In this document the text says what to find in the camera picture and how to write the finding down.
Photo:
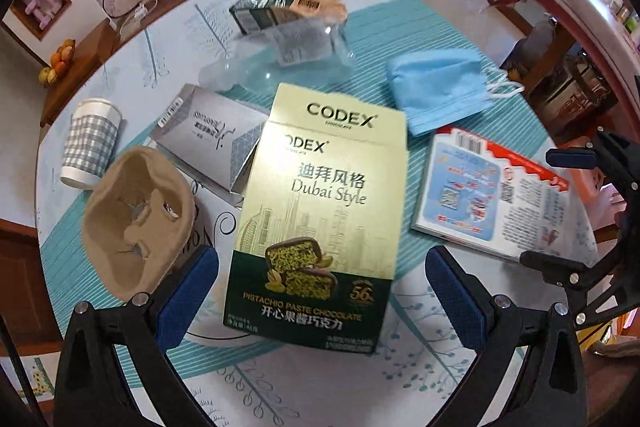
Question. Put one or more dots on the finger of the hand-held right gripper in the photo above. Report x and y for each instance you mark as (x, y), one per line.
(547, 267)
(570, 158)

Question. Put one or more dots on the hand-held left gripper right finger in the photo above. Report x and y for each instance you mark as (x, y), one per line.
(455, 297)

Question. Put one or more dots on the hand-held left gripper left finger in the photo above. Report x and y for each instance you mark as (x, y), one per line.
(190, 294)

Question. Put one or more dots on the white and red box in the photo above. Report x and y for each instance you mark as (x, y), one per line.
(480, 197)

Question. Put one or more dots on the blue face mask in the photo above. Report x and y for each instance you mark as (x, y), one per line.
(435, 92)

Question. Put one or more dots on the green and gold chocolate box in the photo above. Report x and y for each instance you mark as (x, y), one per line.
(320, 207)

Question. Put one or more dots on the brown cardboard cup carrier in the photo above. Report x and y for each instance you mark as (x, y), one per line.
(105, 207)

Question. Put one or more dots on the grey carton box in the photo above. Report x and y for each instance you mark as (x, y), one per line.
(210, 132)

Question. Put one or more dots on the checked paper cup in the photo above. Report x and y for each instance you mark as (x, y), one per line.
(90, 142)

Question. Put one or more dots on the small wooden cabinet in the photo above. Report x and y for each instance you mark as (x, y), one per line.
(85, 77)

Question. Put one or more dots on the bowl of fruit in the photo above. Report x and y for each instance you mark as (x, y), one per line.
(57, 62)

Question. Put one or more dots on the clear plastic bottle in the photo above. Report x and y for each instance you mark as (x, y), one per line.
(300, 47)

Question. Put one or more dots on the dark green and tan carton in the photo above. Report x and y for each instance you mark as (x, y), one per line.
(260, 9)

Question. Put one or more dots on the wall niche with pink ornaments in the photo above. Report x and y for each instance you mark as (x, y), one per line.
(42, 4)

